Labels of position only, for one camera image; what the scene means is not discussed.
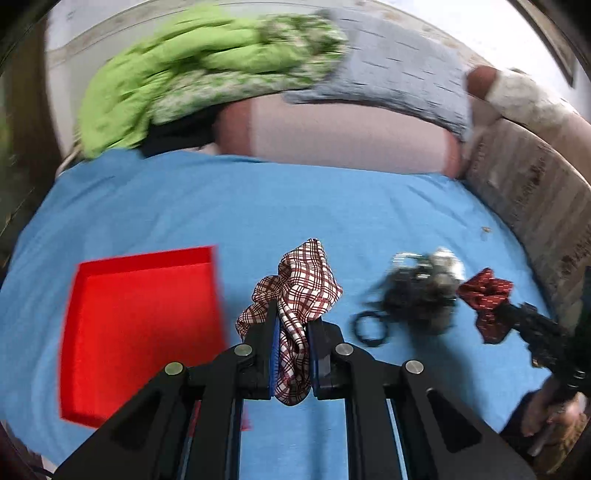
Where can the red white plaid scrunchie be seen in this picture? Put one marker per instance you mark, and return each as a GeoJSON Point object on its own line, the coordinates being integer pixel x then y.
{"type": "Point", "coordinates": [304, 288]}

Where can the dark red dotted scrunchie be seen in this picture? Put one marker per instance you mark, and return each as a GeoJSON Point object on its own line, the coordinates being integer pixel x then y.
{"type": "Point", "coordinates": [485, 293]}

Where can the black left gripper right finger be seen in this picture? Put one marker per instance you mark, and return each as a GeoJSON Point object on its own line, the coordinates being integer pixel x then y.
{"type": "Point", "coordinates": [327, 379]}

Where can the pink bolster pillow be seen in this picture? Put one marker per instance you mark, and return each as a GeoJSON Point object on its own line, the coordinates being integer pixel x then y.
{"type": "Point", "coordinates": [340, 135]}

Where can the striped brown floral cushion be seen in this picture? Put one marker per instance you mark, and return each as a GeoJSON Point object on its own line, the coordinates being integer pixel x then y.
{"type": "Point", "coordinates": [546, 203]}

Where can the white wrapped bolster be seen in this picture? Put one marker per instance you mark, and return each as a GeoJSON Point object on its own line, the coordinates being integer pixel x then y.
{"type": "Point", "coordinates": [519, 98]}

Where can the red plastic tray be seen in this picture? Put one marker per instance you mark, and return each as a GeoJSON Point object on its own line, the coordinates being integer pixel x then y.
{"type": "Point", "coordinates": [127, 317]}

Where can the right hand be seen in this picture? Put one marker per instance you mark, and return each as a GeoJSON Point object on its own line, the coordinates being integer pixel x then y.
{"type": "Point", "coordinates": [543, 410]}

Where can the grey organza scrunchie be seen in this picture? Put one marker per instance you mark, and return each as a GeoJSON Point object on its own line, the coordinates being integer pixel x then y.
{"type": "Point", "coordinates": [420, 290]}

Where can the blue bed sheet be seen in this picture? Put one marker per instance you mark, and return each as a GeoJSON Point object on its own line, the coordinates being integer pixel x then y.
{"type": "Point", "coordinates": [254, 212]}

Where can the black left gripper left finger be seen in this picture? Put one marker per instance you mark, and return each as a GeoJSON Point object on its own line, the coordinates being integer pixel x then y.
{"type": "Point", "coordinates": [261, 376]}

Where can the grey quilted pillow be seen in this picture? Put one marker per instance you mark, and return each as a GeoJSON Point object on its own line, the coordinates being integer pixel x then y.
{"type": "Point", "coordinates": [396, 68]}

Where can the green quilted blanket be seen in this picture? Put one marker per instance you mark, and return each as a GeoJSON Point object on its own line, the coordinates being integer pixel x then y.
{"type": "Point", "coordinates": [203, 57]}

